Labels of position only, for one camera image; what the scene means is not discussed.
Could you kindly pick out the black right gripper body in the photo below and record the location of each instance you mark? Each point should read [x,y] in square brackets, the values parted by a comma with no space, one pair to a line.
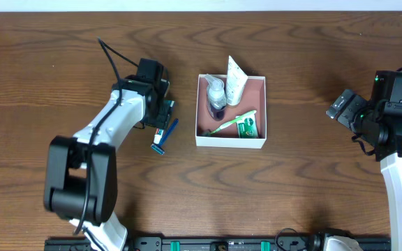
[343,107]

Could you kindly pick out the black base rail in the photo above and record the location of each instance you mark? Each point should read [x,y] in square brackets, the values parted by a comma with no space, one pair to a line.
[287,239]

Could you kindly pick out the blue disposable razor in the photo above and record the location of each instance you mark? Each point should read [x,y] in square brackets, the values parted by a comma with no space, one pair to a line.
[158,147]

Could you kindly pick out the clear pump bottle dark liquid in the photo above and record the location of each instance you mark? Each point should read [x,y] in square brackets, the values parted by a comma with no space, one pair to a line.
[216,98]

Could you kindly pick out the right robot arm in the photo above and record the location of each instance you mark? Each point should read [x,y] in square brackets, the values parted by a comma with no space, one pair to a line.
[380,135]

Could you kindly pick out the white lotion tube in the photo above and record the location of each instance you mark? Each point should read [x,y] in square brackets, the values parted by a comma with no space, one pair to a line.
[235,83]

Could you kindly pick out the teal white toothpaste tube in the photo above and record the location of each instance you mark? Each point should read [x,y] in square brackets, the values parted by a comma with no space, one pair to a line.
[159,134]

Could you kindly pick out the white box with pink interior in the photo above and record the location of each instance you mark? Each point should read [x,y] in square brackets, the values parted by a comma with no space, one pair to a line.
[253,98]

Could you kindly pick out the green soap packet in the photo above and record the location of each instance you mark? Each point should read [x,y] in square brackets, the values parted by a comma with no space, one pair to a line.
[247,127]

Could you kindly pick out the green white toothbrush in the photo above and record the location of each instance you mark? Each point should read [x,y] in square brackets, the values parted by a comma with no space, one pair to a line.
[225,125]

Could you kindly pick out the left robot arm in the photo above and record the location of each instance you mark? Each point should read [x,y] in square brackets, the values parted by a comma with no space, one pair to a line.
[81,174]

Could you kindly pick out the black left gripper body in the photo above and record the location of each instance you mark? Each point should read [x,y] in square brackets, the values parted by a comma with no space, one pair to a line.
[164,113]

